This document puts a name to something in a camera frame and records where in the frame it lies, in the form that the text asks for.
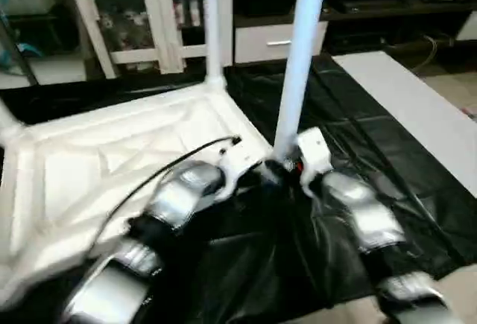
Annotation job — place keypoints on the black work mat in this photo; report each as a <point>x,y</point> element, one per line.
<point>372,152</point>

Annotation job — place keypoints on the white side cabinet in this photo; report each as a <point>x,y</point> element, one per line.
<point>467,28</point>

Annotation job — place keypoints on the white flat board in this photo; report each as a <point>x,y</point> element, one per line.
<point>410,97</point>

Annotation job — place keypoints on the grey pole stand blue brackets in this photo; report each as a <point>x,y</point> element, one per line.
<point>26,50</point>

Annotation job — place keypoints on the white glass door cabinet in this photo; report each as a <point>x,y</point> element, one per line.
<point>164,52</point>

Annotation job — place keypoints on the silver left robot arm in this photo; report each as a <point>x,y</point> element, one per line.
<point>179,197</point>

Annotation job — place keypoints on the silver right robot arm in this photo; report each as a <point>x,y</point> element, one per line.
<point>365,212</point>

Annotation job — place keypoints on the white plastic table top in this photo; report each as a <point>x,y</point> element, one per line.
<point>93,160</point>

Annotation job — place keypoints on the white drawer cabinet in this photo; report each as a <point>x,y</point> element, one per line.
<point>261,42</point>

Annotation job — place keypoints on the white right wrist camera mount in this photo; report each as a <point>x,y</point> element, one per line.
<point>315,149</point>

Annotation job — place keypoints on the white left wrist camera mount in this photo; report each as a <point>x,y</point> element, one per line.
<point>238,156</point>

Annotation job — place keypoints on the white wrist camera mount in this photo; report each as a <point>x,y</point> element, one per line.
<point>238,156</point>
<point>315,149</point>

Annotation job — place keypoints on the black low desk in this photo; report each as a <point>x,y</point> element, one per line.
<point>402,11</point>

